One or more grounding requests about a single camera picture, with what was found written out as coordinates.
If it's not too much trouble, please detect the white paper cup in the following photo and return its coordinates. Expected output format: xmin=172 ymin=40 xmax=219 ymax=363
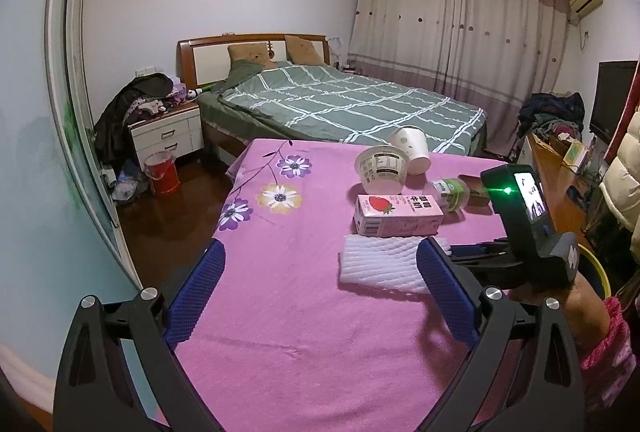
xmin=389 ymin=125 xmax=432 ymax=175

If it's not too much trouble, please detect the white plastic bowl container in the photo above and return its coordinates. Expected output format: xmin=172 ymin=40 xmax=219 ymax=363
xmin=355 ymin=146 xmax=412 ymax=195

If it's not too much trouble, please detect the black television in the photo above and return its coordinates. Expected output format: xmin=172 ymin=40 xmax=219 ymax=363
xmin=589 ymin=60 xmax=640 ymax=145

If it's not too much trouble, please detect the person's right forearm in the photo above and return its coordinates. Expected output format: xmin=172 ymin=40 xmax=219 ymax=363
xmin=562 ymin=272 xmax=640 ymax=413

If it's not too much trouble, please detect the wardrobe sliding door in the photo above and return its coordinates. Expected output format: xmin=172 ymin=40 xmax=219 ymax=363
xmin=0 ymin=0 xmax=146 ymax=363

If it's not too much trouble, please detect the wooden bed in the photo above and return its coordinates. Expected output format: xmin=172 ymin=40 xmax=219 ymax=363
xmin=176 ymin=33 xmax=488 ymax=157

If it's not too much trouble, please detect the brown plastic tray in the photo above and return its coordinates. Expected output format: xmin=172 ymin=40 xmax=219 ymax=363
xmin=457 ymin=174 xmax=493 ymax=207

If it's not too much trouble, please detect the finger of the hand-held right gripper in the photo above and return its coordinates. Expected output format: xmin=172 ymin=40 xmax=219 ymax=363
xmin=448 ymin=238 xmax=511 ymax=259
xmin=452 ymin=259 xmax=521 ymax=293

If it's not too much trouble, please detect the pile of plastic bags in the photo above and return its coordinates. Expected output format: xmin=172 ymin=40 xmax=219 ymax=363
xmin=102 ymin=159 xmax=148 ymax=203

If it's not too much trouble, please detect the pink strawberry milk carton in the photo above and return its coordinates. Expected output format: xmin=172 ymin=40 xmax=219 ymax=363
xmin=354 ymin=194 xmax=445 ymax=237

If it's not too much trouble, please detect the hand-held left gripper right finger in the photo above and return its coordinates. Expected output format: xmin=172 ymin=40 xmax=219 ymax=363
xmin=416 ymin=236 xmax=583 ymax=432

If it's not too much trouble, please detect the beige pink curtain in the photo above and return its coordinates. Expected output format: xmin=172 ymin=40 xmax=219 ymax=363
xmin=346 ymin=0 xmax=572 ymax=147

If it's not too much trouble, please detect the green card box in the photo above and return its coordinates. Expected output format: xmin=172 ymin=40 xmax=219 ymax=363
xmin=562 ymin=141 xmax=591 ymax=165

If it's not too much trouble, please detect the small clear green-label bottle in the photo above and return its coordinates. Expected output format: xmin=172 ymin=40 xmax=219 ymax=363
xmin=424 ymin=178 xmax=471 ymax=213

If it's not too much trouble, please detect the white nightstand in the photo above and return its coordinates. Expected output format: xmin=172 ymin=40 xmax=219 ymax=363
xmin=127 ymin=104 xmax=205 ymax=167

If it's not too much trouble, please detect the brown pillow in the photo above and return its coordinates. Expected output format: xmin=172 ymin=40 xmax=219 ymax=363
xmin=285 ymin=36 xmax=323 ymax=65
xmin=227 ymin=42 xmax=276 ymax=65

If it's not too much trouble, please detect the blue yellow-rimmed trash bin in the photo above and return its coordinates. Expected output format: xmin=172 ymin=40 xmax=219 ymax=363
xmin=575 ymin=242 xmax=612 ymax=300

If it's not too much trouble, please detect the white foam net sleeve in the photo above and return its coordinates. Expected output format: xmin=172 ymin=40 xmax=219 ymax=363
xmin=338 ymin=234 xmax=436 ymax=295

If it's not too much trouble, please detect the green plaid blanket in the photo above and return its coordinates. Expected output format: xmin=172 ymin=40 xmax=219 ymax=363
xmin=197 ymin=60 xmax=488 ymax=155

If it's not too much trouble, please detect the dark clothes heap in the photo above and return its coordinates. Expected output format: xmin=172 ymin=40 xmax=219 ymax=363
xmin=94 ymin=72 xmax=175 ymax=167

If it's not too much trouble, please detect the pile of dark clothes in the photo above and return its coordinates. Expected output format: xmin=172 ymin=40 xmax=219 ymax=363
xmin=517 ymin=92 xmax=586 ymax=140

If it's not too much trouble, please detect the wooden desk with clutter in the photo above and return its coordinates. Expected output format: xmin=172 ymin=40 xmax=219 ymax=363
xmin=517 ymin=132 xmax=608 ymax=253

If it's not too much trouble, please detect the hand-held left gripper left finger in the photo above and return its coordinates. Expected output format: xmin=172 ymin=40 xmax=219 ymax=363
xmin=52 ymin=239 xmax=227 ymax=432

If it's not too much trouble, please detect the purple floral tablecloth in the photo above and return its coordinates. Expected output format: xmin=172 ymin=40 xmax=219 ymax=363
xmin=172 ymin=138 xmax=591 ymax=432

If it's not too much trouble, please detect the red bucket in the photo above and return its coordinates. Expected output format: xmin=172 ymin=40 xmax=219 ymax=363
xmin=144 ymin=151 xmax=182 ymax=196

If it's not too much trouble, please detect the white puffer jacket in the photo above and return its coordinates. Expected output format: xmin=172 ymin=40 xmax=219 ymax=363
xmin=599 ymin=112 xmax=640 ymax=233

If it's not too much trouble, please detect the purple plush toy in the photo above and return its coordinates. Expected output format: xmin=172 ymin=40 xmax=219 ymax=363
xmin=167 ymin=82 xmax=201 ymax=105

